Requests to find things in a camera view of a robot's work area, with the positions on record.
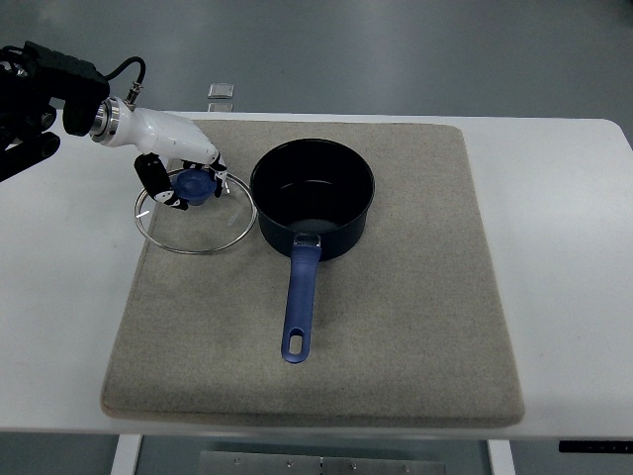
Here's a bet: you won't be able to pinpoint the lower floor socket plate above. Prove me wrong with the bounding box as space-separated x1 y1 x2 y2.
207 102 233 113

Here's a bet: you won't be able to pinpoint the black table control panel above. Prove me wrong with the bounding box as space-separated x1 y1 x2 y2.
558 440 633 454

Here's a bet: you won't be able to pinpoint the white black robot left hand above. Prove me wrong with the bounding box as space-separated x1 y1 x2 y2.
90 98 227 210

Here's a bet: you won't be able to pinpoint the metal table base plate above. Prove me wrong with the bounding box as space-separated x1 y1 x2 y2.
198 451 446 475

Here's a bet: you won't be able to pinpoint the dark blue saucepan blue handle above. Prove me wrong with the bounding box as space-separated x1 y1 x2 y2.
249 139 375 364

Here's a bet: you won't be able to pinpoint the white right table leg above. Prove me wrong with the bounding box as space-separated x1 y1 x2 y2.
487 439 516 475

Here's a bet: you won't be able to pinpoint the white left table leg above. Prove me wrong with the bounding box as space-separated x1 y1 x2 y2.
110 434 142 475

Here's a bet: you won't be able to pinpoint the white table leg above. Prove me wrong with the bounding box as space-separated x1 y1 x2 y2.
487 439 516 475
110 434 142 475

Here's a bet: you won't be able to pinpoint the glass pot lid blue knob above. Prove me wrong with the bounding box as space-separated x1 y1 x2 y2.
134 174 257 255

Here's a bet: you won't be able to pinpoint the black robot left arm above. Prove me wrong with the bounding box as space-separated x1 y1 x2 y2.
1 42 145 181

